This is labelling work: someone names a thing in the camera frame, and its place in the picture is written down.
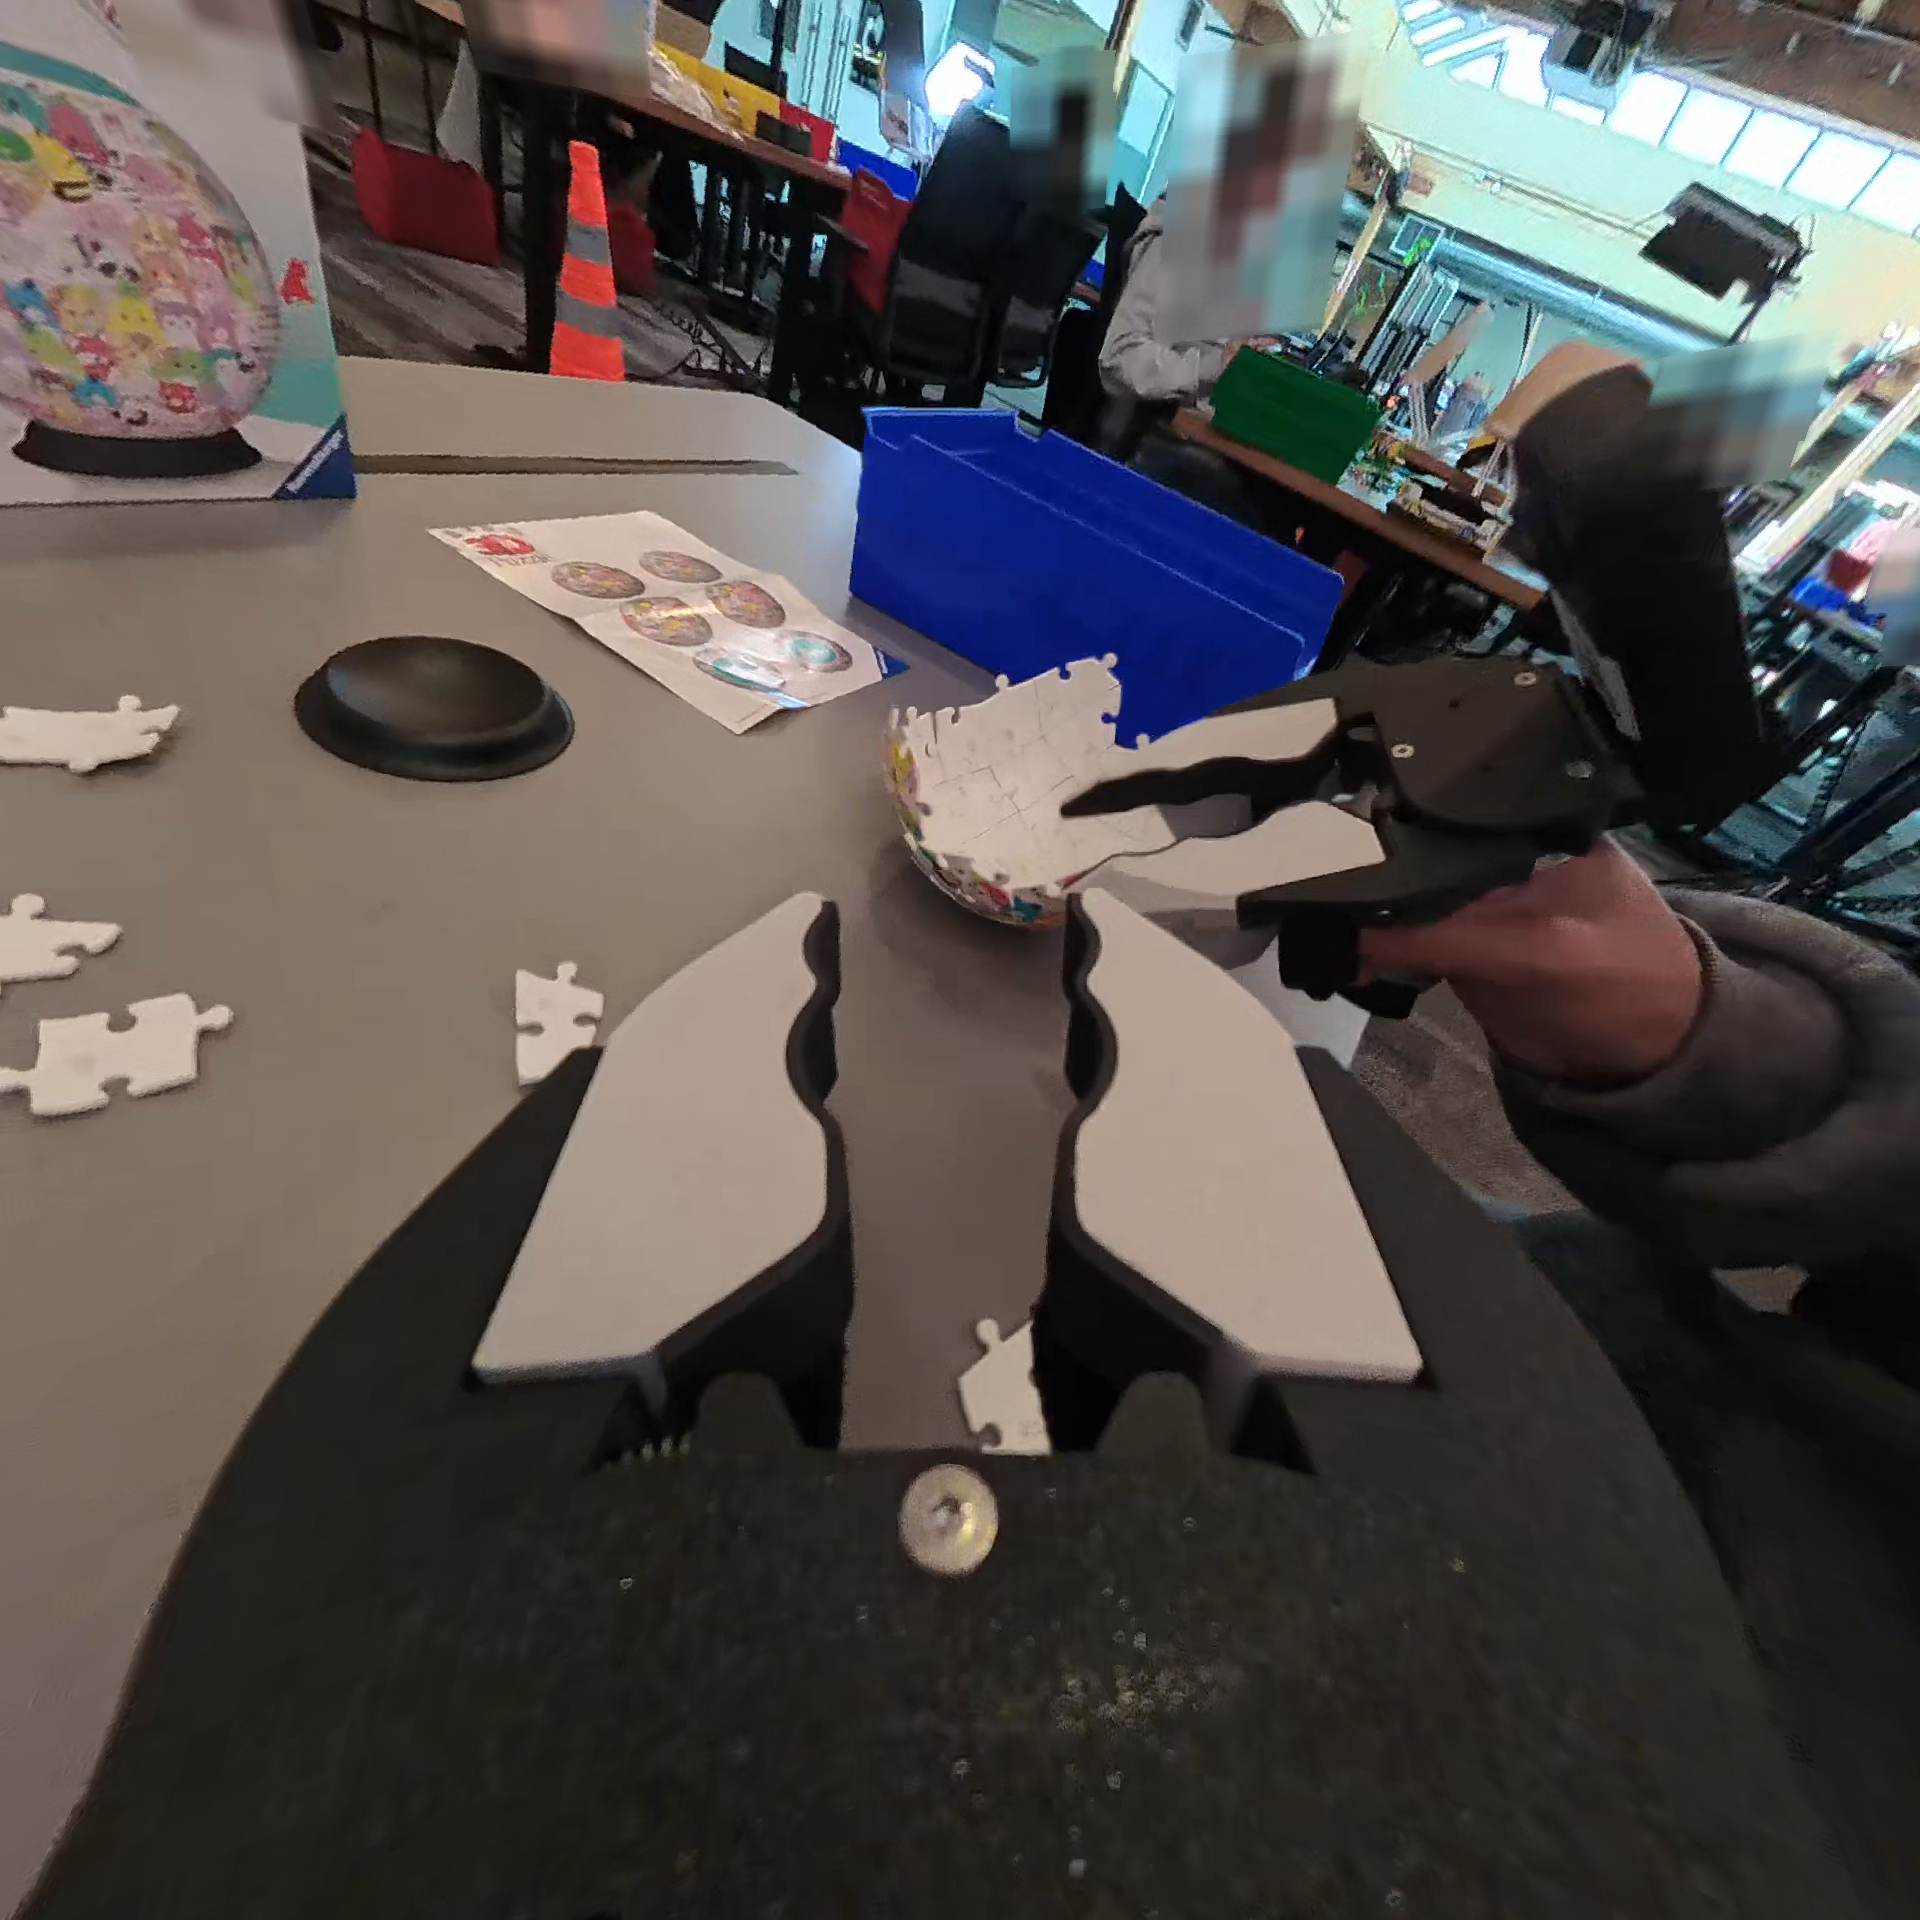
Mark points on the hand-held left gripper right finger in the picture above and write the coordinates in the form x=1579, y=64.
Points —
x=1230, y=1199

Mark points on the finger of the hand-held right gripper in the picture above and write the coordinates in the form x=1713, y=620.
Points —
x=1261, y=742
x=1288, y=855

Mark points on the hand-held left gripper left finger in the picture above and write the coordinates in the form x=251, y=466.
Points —
x=674, y=1199

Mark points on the white puzzle ball shell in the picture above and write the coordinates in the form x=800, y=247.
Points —
x=989, y=780

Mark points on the small white puzzle piece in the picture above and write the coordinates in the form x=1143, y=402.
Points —
x=45, y=944
x=549, y=1029

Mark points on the white joined puzzle pieces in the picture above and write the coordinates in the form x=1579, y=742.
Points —
x=75, y=733
x=104, y=1058
x=1006, y=1388

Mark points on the black round ball stand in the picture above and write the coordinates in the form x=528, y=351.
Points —
x=434, y=704

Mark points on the colourful puzzle ball box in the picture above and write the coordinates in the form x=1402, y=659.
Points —
x=149, y=272

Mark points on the person's right hand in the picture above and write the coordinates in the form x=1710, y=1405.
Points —
x=1575, y=975

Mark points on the wooden work table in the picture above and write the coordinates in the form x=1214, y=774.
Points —
x=1349, y=518

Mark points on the blue plastic bin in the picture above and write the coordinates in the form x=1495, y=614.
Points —
x=1079, y=570

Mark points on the green plastic bin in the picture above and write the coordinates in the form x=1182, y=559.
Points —
x=1298, y=413

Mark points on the black overhead light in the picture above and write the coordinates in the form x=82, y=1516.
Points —
x=1717, y=239

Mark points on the printed instruction sheet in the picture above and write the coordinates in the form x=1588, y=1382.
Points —
x=661, y=601

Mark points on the dark work table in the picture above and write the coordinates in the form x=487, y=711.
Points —
x=750, y=159

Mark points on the orange traffic cone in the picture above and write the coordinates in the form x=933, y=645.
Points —
x=589, y=285

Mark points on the yellow plastic crate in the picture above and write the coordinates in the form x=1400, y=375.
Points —
x=712, y=89

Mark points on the red plastic bin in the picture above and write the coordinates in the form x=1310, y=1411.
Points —
x=427, y=202

